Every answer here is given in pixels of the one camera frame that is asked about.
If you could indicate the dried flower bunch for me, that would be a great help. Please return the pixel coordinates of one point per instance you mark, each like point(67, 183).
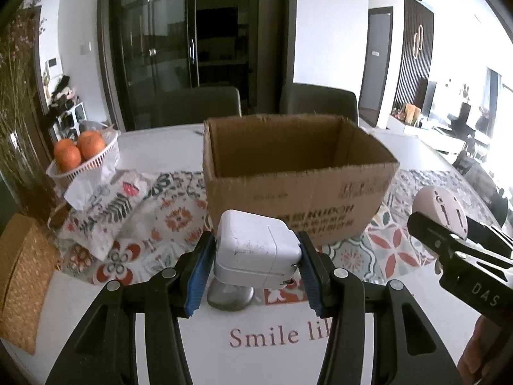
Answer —
point(18, 80)

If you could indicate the patterned table runner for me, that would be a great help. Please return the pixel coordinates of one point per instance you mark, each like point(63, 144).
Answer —
point(176, 216)

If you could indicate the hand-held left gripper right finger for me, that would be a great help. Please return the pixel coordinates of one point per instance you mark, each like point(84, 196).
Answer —
point(312, 274)

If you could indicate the chair with striped cushion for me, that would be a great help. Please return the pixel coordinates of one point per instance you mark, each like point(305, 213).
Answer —
point(481, 176)

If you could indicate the person's right hand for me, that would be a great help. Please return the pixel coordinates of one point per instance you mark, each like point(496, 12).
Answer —
point(475, 353)

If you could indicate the dark glass sliding door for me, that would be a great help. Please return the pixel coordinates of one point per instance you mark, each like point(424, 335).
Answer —
point(168, 44)

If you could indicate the white tissue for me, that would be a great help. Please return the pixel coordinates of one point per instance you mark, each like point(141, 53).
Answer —
point(86, 186)

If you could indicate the beige round gadget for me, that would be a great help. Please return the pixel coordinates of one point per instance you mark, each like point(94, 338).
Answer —
point(441, 208)

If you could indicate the dark interior door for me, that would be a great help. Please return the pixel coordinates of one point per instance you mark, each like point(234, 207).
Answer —
point(376, 68)

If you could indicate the floral fabric tissue cover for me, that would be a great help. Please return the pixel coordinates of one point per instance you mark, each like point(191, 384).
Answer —
point(108, 216)

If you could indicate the white cube charger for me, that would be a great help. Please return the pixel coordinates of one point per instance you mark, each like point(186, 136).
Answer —
point(256, 248)

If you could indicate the small white shelf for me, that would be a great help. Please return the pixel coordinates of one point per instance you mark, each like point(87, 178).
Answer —
point(66, 112)

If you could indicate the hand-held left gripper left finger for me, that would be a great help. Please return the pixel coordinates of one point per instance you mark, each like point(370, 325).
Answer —
point(198, 274)

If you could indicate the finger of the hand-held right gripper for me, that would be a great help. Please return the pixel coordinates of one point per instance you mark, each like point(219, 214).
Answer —
point(491, 230)
point(437, 236)

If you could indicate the dark dining chair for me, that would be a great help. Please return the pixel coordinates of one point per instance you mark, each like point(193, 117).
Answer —
point(318, 102)
point(196, 106)

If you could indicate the white fruit basket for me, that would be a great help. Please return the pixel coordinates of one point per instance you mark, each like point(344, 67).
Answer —
point(90, 166)

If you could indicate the white wall switch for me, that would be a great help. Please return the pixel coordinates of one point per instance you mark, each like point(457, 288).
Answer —
point(85, 48)

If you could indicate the orange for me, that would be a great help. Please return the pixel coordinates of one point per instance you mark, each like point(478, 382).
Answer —
point(91, 144)
point(67, 156)

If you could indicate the brown cardboard box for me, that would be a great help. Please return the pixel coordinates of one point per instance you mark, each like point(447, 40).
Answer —
point(280, 196)

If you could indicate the dark slatted wall panel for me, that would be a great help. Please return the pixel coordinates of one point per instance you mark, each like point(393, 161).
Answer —
point(417, 48)

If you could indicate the woven wicker box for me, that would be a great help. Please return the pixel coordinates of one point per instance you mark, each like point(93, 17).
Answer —
point(22, 280)

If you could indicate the dark round device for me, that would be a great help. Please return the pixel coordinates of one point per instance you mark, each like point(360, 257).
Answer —
point(230, 298)

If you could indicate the glass vase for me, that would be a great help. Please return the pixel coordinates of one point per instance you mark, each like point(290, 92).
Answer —
point(24, 176)

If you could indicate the small wooden dish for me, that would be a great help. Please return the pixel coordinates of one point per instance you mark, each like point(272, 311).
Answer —
point(57, 216)

